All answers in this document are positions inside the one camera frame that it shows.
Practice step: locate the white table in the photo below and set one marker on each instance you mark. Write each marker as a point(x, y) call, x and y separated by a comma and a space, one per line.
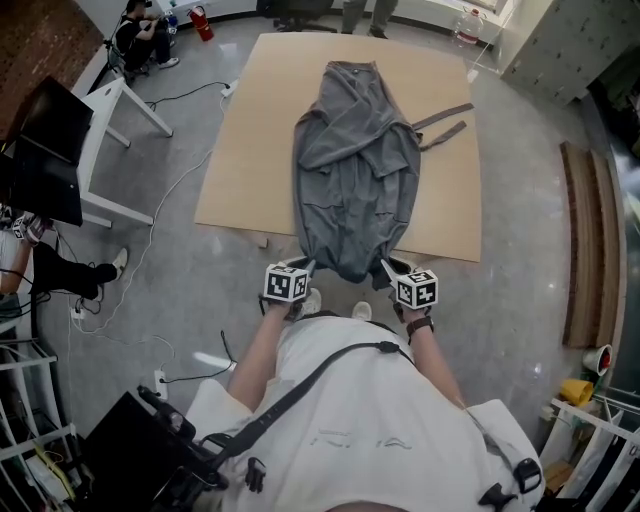
point(107, 100)

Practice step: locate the person's right forearm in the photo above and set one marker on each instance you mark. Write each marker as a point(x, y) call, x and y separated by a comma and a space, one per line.
point(435, 365)

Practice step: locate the tan floor board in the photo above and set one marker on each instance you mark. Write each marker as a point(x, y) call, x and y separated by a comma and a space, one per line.
point(250, 150)

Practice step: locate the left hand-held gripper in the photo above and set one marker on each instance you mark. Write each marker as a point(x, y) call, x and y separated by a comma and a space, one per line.
point(285, 285)

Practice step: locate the grey metal locker cabinet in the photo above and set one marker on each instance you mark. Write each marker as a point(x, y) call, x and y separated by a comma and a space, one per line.
point(560, 45)

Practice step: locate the person's left white shoe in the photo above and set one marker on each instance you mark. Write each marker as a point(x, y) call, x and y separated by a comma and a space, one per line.
point(311, 302)

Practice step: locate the large clear water jug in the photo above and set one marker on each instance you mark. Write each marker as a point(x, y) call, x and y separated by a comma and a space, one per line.
point(468, 30)

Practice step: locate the white metal shelf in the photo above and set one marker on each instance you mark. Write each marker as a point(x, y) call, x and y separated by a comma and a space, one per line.
point(30, 440)

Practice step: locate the white power strip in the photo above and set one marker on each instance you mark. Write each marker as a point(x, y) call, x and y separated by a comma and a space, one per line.
point(77, 313)
point(229, 89)
point(160, 384)

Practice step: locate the black hip pack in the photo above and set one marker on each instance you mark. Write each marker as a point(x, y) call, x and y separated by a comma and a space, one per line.
point(135, 450)

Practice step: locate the black monitor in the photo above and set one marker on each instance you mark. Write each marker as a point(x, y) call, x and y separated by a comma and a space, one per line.
point(45, 185)
point(60, 115)

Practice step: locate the grey robe garment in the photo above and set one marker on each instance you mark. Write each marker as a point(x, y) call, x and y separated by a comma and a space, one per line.
point(355, 175)

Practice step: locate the person's white shoe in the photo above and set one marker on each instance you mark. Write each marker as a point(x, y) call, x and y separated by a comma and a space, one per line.
point(311, 302)
point(362, 310)

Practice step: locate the yellow plastic cup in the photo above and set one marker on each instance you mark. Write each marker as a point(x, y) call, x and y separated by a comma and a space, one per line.
point(575, 392)

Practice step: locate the person's left forearm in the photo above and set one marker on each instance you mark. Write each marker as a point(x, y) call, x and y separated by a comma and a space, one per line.
point(260, 360)

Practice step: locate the white cup red inside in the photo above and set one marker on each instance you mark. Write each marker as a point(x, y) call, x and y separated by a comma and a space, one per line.
point(597, 357)

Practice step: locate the red fire extinguisher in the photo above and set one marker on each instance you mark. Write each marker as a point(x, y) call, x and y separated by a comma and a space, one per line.
point(201, 22)

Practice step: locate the black hanging buckle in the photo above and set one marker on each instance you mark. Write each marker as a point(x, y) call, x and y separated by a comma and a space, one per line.
point(255, 475)

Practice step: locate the person's right white shoe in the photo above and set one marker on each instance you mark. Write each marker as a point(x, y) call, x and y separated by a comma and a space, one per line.
point(362, 310)

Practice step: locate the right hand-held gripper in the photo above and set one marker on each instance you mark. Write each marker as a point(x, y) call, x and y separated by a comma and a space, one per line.
point(417, 290)

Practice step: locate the person's white t-shirt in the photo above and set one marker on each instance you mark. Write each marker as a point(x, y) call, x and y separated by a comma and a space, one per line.
point(360, 430)

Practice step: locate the black office chair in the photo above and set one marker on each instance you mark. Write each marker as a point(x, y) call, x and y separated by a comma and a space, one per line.
point(305, 12)

